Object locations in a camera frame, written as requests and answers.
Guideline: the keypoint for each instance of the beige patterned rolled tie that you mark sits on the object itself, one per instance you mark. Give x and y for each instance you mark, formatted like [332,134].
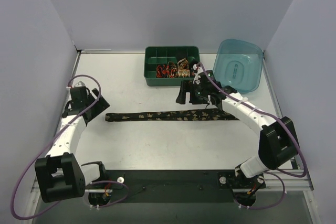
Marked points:
[183,70]

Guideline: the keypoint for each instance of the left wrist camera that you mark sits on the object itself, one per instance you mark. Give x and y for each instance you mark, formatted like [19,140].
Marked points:
[78,84]

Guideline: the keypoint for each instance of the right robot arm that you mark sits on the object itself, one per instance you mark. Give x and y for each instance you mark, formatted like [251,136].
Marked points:
[277,141]

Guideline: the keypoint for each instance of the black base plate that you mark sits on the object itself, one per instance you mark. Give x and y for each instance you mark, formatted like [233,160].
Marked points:
[175,186]

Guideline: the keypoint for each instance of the translucent blue plastic tub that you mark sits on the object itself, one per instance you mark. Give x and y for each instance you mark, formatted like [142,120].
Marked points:
[239,64]

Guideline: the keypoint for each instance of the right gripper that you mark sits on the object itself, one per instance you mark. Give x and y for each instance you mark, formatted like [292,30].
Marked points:
[189,93]

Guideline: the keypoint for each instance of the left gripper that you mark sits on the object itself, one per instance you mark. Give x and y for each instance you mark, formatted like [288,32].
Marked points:
[97,106]

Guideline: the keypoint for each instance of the orange patterned rolled tie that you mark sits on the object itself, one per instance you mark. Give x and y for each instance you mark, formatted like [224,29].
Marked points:
[172,70]

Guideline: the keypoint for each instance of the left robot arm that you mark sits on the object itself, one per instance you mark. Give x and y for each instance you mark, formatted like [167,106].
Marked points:
[59,175]

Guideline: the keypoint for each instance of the black gold floral tie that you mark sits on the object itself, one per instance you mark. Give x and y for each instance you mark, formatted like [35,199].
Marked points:
[183,115]

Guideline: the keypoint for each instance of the green compartment tray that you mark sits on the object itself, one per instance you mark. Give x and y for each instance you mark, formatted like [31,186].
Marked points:
[157,55]

